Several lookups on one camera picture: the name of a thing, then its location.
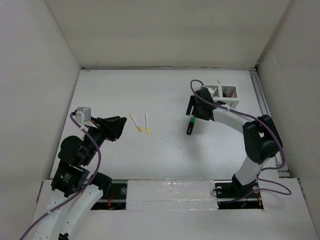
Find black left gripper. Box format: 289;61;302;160
82;115;127;165

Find black highlighter green cap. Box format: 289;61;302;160
186;116;196;136

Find white mesh desk organizer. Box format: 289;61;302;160
205;84;240;109

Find white pen yellow cap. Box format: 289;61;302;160
144;112;150;134

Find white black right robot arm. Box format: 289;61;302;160
185;86;283;202

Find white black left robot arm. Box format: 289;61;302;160
33;110;127;240

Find white pen orange cap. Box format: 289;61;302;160
129;114;142;132

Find white foam block front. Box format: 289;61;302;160
126;179;218;211

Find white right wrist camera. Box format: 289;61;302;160
203;86;218;98

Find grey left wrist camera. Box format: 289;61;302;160
74;107;91;124

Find aluminium rail right side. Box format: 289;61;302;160
249;68;291;178

